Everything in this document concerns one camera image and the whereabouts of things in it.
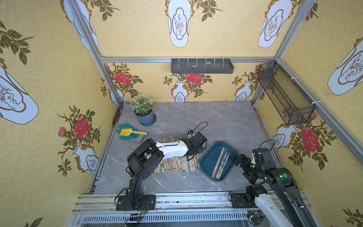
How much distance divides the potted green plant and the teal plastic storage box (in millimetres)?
451

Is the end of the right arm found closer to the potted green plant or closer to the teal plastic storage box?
the teal plastic storage box

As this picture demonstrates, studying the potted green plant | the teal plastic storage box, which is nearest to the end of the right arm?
the teal plastic storage box

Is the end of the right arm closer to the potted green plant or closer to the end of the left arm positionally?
the end of the left arm

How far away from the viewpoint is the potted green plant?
967 millimetres

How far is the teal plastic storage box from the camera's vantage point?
0.83 metres
